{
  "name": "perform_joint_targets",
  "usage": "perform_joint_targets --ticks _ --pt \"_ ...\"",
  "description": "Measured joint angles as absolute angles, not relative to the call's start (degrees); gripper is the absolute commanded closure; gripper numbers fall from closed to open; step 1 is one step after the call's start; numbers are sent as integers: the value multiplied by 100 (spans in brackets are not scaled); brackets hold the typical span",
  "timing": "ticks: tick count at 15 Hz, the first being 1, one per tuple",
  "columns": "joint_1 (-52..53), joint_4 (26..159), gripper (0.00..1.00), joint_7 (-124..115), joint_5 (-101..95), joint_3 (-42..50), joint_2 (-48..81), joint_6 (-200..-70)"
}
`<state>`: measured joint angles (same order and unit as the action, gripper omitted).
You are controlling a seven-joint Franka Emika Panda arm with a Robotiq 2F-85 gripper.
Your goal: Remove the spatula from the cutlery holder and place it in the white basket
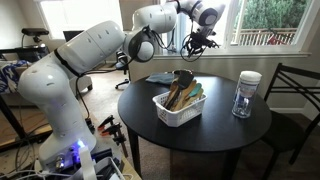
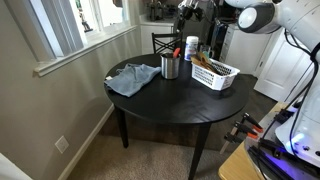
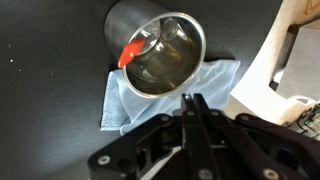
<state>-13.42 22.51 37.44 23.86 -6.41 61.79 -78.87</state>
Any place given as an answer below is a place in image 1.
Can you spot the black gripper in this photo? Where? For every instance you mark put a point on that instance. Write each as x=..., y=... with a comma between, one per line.
x=200, y=40

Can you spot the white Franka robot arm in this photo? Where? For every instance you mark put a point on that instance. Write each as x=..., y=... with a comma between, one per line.
x=56, y=93

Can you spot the steel cutlery holder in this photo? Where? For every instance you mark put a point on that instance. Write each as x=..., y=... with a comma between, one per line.
x=176, y=71

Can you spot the black spatula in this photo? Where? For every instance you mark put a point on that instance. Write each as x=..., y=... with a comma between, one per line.
x=185, y=79

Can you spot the teal spatula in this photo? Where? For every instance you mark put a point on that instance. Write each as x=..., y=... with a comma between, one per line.
x=196, y=90

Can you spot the wooden spatula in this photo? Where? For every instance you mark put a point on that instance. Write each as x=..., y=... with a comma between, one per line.
x=185, y=95

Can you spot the white plastic basket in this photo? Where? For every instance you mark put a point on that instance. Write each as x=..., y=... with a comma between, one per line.
x=180, y=115

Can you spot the grey curtain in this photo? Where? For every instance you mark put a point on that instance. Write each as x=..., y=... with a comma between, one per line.
x=181, y=36

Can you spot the wooden spoon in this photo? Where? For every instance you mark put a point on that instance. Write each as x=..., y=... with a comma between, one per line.
x=173, y=87

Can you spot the light wooden turner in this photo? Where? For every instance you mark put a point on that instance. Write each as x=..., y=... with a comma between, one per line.
x=197, y=96

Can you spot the blue cloth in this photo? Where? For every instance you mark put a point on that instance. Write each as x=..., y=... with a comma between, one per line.
x=160, y=78

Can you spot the clear jar white lid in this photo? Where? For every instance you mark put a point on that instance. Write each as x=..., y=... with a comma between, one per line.
x=246, y=93

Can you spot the white deck railing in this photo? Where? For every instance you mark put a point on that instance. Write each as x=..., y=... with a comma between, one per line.
x=263, y=36

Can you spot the black round table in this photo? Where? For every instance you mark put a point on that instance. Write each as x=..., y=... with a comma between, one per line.
x=213, y=126

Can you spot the black office chair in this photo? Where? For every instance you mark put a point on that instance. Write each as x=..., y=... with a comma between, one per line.
x=122, y=68

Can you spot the black orange clamp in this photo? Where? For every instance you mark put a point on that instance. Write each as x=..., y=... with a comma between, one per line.
x=117, y=135
x=106, y=121

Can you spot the black metal chair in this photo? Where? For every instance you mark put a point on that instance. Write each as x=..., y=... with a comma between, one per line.
x=283, y=133

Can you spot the black monitor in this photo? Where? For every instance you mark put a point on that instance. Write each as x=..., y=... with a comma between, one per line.
x=71, y=35

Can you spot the white framed living room window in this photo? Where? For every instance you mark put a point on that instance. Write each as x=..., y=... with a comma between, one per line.
x=66, y=13

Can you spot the white plastic box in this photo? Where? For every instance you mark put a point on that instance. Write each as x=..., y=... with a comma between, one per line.
x=106, y=170

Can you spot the black side desk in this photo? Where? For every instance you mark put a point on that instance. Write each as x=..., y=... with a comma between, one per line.
x=20, y=53

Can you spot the blue white patterned fabric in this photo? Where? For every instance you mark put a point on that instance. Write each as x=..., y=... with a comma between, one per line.
x=10, y=75

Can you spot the black camera on stand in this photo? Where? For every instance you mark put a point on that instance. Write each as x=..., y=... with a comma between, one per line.
x=35, y=32

